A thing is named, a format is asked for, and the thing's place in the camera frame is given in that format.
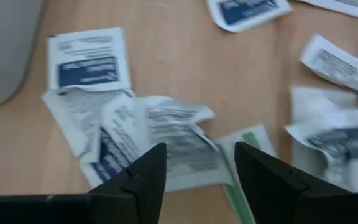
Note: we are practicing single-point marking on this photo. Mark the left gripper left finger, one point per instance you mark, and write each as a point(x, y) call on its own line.
point(138, 193)

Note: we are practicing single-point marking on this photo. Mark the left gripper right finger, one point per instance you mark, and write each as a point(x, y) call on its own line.
point(278, 196)

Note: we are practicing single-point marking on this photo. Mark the white first aid packet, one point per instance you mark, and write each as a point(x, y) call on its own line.
point(89, 59)
point(340, 4)
point(73, 118)
point(185, 140)
point(244, 12)
point(331, 137)
point(117, 146)

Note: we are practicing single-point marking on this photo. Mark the green striped bandage wrapper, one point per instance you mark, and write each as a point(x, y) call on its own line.
point(250, 137)

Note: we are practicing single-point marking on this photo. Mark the white packet red print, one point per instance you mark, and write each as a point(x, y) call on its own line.
point(337, 65)

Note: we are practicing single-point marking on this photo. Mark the light grey plastic bin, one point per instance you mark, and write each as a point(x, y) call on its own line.
point(5, 46)

